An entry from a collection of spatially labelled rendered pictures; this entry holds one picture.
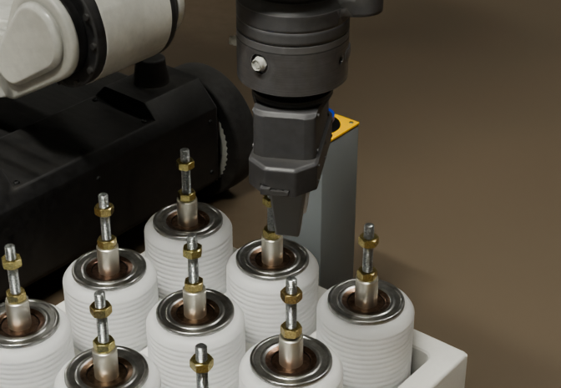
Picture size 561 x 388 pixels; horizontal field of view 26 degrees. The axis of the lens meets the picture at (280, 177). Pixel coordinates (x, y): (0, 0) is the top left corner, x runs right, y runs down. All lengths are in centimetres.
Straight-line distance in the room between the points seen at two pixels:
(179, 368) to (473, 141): 98
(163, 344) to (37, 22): 43
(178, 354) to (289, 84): 34
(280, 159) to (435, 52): 141
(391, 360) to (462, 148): 86
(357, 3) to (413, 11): 161
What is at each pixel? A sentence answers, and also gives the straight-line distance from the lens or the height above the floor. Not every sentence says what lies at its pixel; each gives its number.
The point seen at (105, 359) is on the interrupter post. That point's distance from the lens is 109.
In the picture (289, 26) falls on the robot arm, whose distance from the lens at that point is 90.
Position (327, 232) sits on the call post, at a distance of 141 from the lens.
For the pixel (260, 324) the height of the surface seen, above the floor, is 20.
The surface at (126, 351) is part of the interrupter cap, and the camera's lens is 114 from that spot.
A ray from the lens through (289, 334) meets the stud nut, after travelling 109.
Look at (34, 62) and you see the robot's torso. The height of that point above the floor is 36.
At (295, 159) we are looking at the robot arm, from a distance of 95.
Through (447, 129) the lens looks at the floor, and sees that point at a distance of 206.
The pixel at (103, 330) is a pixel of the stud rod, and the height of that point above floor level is 30.
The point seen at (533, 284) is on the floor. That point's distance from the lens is 169.
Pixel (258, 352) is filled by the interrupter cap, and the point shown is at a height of 25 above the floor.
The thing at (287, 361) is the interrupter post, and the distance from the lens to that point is 111.
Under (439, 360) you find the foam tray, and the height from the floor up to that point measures 18.
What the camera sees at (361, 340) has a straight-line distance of 117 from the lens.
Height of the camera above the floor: 95
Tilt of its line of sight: 30 degrees down
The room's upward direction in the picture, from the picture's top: straight up
